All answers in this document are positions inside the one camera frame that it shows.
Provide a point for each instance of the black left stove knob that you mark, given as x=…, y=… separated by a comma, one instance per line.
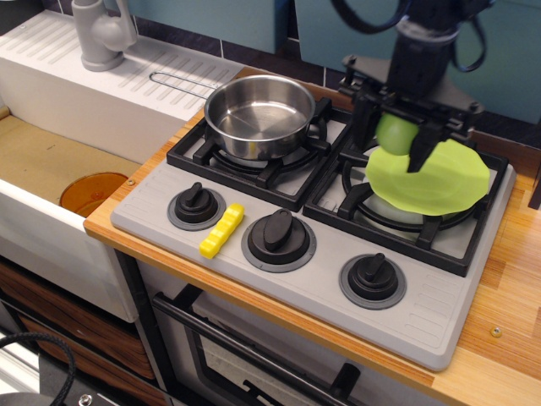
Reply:
x=196, y=208

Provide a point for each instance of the stainless steel pan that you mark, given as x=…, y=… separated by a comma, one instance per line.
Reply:
x=254, y=118

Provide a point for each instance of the black stove knob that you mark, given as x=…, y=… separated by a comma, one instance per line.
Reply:
x=373, y=282
x=196, y=208
x=279, y=243

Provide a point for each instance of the black oven door handle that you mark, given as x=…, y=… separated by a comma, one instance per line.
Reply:
x=336, y=394

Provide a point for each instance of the light green plate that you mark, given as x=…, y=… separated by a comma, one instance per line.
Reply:
x=452, y=179

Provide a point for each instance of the black left burner grate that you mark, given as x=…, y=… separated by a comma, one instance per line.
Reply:
x=285, y=181

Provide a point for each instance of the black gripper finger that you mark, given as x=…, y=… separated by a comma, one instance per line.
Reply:
x=429, y=136
x=365, y=118

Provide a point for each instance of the black burner grate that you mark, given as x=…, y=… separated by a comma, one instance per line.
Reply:
x=458, y=243
x=285, y=181

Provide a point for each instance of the black braided cable foreground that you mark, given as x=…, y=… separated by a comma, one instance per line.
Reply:
x=29, y=398

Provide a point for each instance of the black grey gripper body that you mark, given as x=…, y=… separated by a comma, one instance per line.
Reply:
x=413, y=84

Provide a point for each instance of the black right burner grate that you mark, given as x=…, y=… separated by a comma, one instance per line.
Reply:
x=458, y=243

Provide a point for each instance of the grey toy stove top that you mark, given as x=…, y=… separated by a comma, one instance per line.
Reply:
x=423, y=327

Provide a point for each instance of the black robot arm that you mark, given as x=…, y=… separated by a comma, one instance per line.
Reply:
x=435, y=22

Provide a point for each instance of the oven door with window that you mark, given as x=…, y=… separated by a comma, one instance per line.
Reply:
x=235, y=357

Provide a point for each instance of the yellow toy corn piece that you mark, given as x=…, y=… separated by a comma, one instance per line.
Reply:
x=222, y=231

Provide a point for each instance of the white toy sink unit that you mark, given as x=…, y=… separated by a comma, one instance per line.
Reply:
x=61, y=122

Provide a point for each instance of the black right stove knob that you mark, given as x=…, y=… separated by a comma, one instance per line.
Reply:
x=373, y=282

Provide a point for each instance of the grey toy faucet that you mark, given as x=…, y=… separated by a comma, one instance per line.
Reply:
x=103, y=38

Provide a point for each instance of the small green pear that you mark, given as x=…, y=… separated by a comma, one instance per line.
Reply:
x=395, y=135

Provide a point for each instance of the wood grain drawer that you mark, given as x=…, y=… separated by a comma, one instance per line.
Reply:
x=107, y=350

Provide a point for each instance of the black middle stove knob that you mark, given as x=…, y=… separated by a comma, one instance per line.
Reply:
x=279, y=243

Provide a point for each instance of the orange translucent bowl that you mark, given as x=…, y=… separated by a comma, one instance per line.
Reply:
x=85, y=194

